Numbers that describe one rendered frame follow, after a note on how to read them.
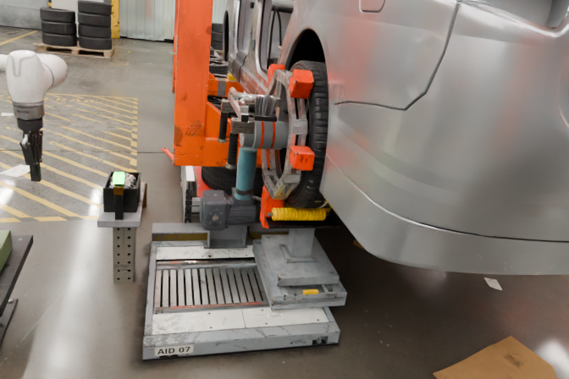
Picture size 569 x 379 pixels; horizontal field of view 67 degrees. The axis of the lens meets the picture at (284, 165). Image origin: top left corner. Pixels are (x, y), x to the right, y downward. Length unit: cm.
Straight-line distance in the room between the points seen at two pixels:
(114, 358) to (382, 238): 121
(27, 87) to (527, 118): 139
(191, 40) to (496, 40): 154
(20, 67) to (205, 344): 121
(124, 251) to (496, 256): 165
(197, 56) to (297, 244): 106
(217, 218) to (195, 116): 55
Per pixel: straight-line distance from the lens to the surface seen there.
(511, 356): 239
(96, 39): 1015
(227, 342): 191
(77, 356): 200
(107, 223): 196
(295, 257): 216
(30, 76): 157
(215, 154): 235
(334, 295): 210
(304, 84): 165
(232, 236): 253
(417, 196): 111
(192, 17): 221
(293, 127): 163
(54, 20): 1025
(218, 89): 424
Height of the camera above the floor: 136
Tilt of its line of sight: 20 degrees down
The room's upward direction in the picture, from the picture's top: 7 degrees clockwise
